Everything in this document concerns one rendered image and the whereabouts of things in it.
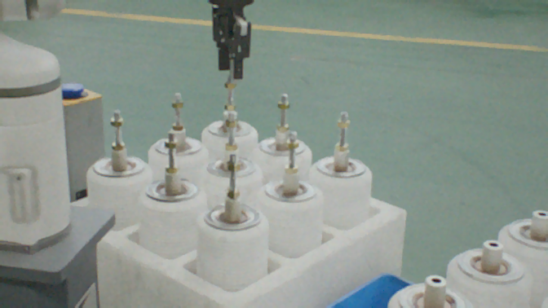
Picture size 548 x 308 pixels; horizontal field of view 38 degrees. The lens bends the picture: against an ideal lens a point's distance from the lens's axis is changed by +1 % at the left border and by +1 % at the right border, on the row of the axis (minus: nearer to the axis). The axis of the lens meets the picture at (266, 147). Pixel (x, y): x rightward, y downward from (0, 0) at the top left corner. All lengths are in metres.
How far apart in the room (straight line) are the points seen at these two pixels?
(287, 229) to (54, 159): 0.37
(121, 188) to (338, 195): 0.32
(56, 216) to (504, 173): 1.25
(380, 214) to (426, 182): 0.59
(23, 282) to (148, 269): 0.25
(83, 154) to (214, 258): 0.39
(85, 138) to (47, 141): 0.48
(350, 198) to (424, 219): 0.48
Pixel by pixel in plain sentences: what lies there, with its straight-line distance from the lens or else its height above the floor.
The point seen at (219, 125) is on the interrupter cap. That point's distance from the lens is 1.37.
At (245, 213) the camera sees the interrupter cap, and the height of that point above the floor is 0.25.
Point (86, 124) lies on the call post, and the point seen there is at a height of 0.27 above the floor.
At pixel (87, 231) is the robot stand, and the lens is 0.93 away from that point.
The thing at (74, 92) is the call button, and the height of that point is 0.32.
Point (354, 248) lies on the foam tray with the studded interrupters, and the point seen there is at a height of 0.17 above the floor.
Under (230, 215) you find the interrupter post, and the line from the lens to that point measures 1.04.
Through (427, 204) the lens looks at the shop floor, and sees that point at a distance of 1.72.
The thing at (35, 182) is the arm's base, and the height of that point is 0.38.
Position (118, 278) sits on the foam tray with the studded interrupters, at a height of 0.13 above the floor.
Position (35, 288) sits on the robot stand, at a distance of 0.89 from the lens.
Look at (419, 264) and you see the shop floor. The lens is 1.49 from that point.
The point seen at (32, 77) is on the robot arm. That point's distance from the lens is 0.83.
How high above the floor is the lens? 0.73
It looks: 22 degrees down
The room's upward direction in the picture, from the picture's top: 2 degrees clockwise
